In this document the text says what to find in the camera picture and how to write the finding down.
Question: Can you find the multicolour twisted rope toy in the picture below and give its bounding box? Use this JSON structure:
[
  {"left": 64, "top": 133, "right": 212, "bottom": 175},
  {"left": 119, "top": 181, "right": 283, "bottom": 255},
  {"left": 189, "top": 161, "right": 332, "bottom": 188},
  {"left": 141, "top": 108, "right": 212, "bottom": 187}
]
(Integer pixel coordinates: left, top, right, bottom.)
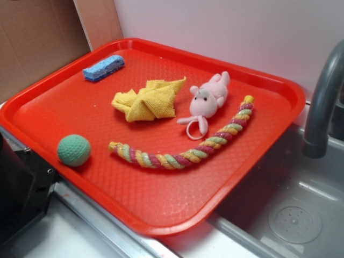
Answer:
[{"left": 108, "top": 95, "right": 254, "bottom": 170}]

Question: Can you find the yellow folded cloth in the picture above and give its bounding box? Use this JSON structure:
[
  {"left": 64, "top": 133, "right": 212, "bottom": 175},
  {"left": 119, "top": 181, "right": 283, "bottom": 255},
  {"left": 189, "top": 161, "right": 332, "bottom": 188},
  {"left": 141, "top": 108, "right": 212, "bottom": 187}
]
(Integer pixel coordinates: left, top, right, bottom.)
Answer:
[{"left": 111, "top": 78, "right": 186, "bottom": 123}]

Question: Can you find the grey faucet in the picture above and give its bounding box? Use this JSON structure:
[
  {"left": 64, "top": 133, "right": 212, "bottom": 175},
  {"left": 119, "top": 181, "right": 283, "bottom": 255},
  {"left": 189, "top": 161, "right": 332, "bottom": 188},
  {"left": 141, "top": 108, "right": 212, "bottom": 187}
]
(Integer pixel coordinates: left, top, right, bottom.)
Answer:
[{"left": 302, "top": 41, "right": 343, "bottom": 159}]

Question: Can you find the red plastic tray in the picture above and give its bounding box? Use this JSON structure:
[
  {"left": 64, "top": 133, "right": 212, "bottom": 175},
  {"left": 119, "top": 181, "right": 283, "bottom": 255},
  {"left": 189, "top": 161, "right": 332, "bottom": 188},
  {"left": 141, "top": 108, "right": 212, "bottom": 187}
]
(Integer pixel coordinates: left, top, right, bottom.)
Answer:
[{"left": 1, "top": 39, "right": 305, "bottom": 237}]

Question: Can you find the brown cardboard panel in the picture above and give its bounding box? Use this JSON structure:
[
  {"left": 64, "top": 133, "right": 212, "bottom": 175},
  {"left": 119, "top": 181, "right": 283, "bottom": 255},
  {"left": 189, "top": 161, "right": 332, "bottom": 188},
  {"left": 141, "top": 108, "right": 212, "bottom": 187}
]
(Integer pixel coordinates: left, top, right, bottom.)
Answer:
[{"left": 1, "top": 1, "right": 123, "bottom": 102}]

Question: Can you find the green rubber ball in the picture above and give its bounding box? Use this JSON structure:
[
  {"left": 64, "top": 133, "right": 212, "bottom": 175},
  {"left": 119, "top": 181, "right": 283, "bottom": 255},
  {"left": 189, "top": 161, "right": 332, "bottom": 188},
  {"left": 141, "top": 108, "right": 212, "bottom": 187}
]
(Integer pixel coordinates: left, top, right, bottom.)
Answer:
[{"left": 57, "top": 134, "right": 91, "bottom": 167}]

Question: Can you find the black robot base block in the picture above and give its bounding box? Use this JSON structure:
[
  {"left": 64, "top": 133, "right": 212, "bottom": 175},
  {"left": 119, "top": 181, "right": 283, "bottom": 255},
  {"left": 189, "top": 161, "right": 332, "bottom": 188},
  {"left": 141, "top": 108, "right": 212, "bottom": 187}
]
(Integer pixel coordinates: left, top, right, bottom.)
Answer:
[{"left": 1, "top": 135, "right": 57, "bottom": 247}]

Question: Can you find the pink plush mouse toy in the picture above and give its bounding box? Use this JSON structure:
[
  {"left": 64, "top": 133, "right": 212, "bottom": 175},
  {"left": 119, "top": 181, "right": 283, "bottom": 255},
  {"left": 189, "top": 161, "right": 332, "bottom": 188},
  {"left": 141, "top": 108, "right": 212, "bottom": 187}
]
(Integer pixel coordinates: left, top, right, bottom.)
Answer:
[{"left": 177, "top": 71, "right": 231, "bottom": 140}]

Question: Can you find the blue sponge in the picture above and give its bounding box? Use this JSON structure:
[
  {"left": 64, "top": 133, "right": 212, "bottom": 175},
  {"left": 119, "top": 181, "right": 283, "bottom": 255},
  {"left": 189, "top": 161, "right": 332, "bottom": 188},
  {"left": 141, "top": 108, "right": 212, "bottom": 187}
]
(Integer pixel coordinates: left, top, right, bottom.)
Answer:
[{"left": 83, "top": 55, "right": 125, "bottom": 82}]

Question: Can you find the grey plastic sink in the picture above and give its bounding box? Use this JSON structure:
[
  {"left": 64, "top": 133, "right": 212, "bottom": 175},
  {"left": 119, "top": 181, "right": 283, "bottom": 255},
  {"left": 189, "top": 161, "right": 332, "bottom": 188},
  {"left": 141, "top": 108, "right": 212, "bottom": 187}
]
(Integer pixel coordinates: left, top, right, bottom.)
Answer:
[{"left": 165, "top": 126, "right": 343, "bottom": 257}]

